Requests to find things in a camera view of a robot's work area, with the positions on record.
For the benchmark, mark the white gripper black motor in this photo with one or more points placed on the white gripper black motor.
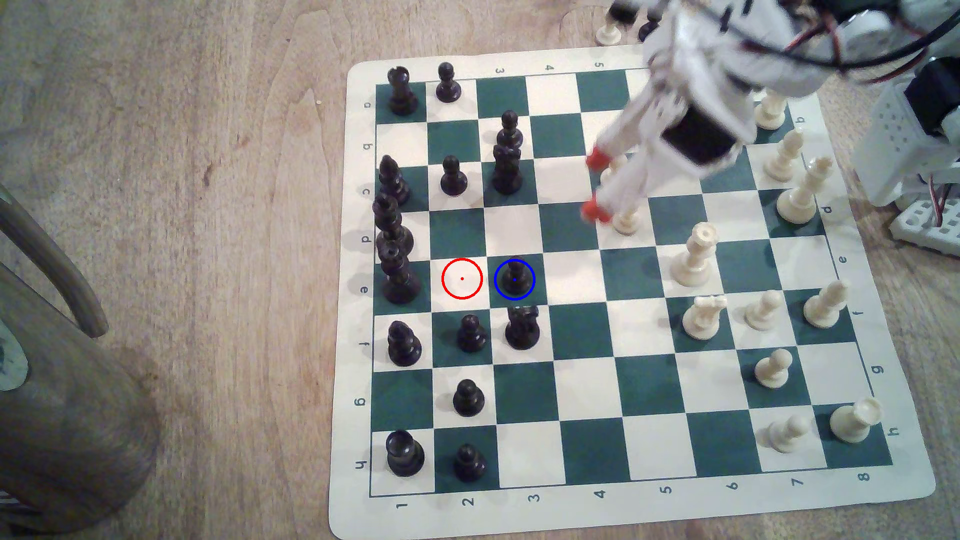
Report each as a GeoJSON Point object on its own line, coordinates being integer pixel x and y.
{"type": "Point", "coordinates": [645, 127]}

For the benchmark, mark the black chess pawn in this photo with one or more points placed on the black chess pawn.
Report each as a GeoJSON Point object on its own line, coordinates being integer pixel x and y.
{"type": "Point", "coordinates": [469, 401]}
{"type": "Point", "coordinates": [470, 466]}
{"type": "Point", "coordinates": [510, 135]}
{"type": "Point", "coordinates": [514, 281]}
{"type": "Point", "coordinates": [472, 337]}
{"type": "Point", "coordinates": [448, 90]}
{"type": "Point", "coordinates": [454, 181]}

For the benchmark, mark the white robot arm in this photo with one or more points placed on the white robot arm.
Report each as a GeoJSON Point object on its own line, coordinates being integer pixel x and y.
{"type": "Point", "coordinates": [795, 79]}

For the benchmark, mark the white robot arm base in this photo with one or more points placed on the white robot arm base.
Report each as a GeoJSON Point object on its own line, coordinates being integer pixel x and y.
{"type": "Point", "coordinates": [892, 142]}

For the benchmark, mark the white chess pawn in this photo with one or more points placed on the white chess pawn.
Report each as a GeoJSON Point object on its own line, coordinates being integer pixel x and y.
{"type": "Point", "coordinates": [628, 223]}
{"type": "Point", "coordinates": [786, 435]}
{"type": "Point", "coordinates": [770, 112]}
{"type": "Point", "coordinates": [771, 371]}
{"type": "Point", "coordinates": [609, 31]}
{"type": "Point", "coordinates": [761, 315]}

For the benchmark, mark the black chess piece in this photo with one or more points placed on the black chess piece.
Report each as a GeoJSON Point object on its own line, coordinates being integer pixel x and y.
{"type": "Point", "coordinates": [649, 30]}

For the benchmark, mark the white chess queen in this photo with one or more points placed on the white chess queen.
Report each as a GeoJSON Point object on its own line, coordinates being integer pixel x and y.
{"type": "Point", "coordinates": [691, 266]}

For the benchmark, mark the black chess knight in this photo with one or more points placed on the black chess knight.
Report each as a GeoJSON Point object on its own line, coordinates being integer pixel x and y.
{"type": "Point", "coordinates": [507, 176]}
{"type": "Point", "coordinates": [523, 334]}

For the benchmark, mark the white chess bishop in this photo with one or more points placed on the white chess bishop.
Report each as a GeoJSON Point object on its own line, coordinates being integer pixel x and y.
{"type": "Point", "coordinates": [823, 307]}
{"type": "Point", "coordinates": [784, 161]}

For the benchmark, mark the white chess king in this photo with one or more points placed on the white chess king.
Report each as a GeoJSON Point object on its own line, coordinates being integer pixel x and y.
{"type": "Point", "coordinates": [796, 202]}

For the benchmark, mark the white chess knight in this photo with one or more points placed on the white chess knight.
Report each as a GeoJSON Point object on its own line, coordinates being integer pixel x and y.
{"type": "Point", "coordinates": [701, 319]}

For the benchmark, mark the black chess rook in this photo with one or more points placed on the black chess rook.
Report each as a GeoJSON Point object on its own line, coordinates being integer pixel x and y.
{"type": "Point", "coordinates": [403, 97]}
{"type": "Point", "coordinates": [405, 456]}

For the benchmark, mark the black chess bishop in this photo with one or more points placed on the black chess bishop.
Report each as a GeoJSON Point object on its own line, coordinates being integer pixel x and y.
{"type": "Point", "coordinates": [405, 349]}
{"type": "Point", "coordinates": [394, 187]}

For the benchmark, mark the green and white chess mat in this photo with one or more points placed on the green and white chess mat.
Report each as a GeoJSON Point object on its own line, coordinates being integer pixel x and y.
{"type": "Point", "coordinates": [585, 450]}

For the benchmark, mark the white chess rook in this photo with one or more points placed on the white chess rook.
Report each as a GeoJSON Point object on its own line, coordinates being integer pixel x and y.
{"type": "Point", "coordinates": [851, 424]}

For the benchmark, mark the white breadboard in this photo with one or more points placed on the white breadboard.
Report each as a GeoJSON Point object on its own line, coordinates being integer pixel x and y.
{"type": "Point", "coordinates": [926, 229]}

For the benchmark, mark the dark wooden chair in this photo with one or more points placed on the dark wooden chair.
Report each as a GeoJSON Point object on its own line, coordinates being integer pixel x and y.
{"type": "Point", "coordinates": [67, 420]}

